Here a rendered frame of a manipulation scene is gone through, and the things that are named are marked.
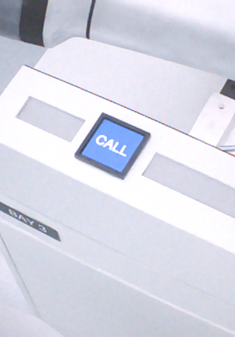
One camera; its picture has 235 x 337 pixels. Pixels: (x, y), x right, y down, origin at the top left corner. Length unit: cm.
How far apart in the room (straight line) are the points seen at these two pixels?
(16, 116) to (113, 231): 16
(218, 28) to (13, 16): 11
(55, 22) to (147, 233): 50
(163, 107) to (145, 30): 65
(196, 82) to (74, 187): 27
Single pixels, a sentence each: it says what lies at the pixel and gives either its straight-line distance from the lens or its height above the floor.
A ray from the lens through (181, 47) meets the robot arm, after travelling 48.
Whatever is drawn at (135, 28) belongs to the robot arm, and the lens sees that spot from 48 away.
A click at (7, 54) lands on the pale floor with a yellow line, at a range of 224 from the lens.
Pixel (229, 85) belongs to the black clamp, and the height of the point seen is 90.
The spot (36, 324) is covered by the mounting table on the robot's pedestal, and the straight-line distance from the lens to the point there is 102.
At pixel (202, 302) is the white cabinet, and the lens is 105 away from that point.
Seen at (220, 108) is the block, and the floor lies 91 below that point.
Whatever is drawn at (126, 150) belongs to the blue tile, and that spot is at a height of 96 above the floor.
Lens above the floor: 177
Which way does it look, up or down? 61 degrees down
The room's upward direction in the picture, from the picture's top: 10 degrees counter-clockwise
